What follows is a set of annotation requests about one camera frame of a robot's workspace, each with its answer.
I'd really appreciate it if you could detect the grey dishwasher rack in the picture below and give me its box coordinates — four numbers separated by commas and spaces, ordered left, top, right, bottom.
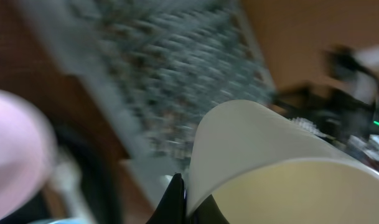
16, 0, 274, 207

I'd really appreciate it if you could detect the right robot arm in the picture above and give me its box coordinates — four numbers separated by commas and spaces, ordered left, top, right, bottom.
273, 45, 379, 144

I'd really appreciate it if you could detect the white paper cup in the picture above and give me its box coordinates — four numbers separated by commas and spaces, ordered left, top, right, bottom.
186, 100, 379, 223

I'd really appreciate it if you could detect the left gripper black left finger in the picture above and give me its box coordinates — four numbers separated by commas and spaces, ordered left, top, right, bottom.
146, 173, 185, 224

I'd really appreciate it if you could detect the round black tray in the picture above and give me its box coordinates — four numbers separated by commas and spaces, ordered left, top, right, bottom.
0, 124, 123, 224

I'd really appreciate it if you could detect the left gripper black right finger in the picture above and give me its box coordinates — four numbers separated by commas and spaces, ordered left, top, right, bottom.
190, 195, 229, 224

